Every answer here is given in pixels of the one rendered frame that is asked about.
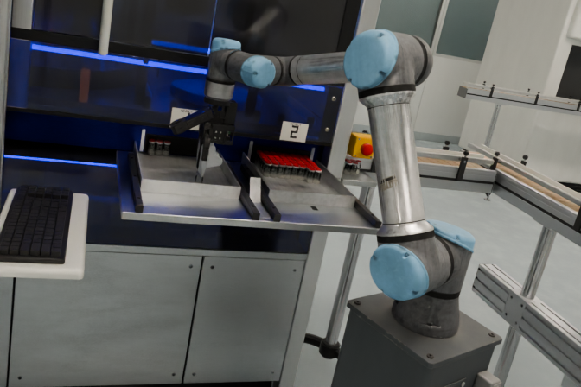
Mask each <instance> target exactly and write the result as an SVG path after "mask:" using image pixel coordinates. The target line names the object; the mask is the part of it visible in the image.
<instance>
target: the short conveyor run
mask: <svg viewBox="0 0 581 387"><path fill-rule="evenodd" d="M444 143H445V146H443V149H428V148H421V147H416V152H417V159H418V171H419V179H420V185H421V187H429V188H438V189H448V190H457V191H466V192H476V193H486V194H491V193H492V190H493V187H494V184H495V179H496V176H497V171H495V170H490V169H488V168H486V167H484V166H483V164H490V165H493V164H494V160H492V159H484V155H479V154H472V153H470V152H469V151H466V150H465V151H464V152H457V151H449V147H448V145H450V141H447V140H446V141H445V142H444ZM346 159H349V160H350V159H353V160H360V161H361V169H360V172H365V173H366V174H368V175H369V176H370V177H371V178H373V179H374V180H375V181H376V182H377V178H376V171H375V164H374V155H373V158H372V159H365V158H357V157H352V156H351V155H350V154H349V153H347V154H346Z"/></svg>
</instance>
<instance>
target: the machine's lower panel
mask: <svg viewBox="0 0 581 387"><path fill-rule="evenodd" d="M307 255H308V254H307V253H289V252H270V251H236V250H217V249H199V248H181V247H162V246H144V245H126V244H90V243H86V255H85V269H84V277H83V278H82V279H79V280H74V279H47V278H21V277H16V287H15V300H14V313H13V325H12V337H11V350H10V374H9V386H8V387H63V386H96V385H128V384H181V383H182V374H183V369H184V364H185V358H186V353H187V347H188V356H187V361H186V366H185V372H184V377H183V383H184V384H192V383H224V382H257V381H279V378H280V373H281V370H282V365H283V362H284V355H285V350H286V346H287V342H288V338H289V334H290V329H291V322H292V318H293V314H294V310H295V306H296V302H297V295H298V290H299V287H300V282H301V279H302V274H303V267H304V263H305V260H306V259H307ZM202 256H204V257H203V262H202V267H201V260H202ZM200 269H201V277H200V282H199V288H198V294H197V299H196V304H195V296H196V290H197V285H198V280H199V275H200ZM13 283H14V277H0V387H6V384H7V370H8V358H9V345H10V321H11V309H12V295H13ZM194 305H195V314H194V319H193V325H192V330H191V335H190V341H189V346H188V337H189V332H190V327H191V321H192V316H193V311H194Z"/></svg>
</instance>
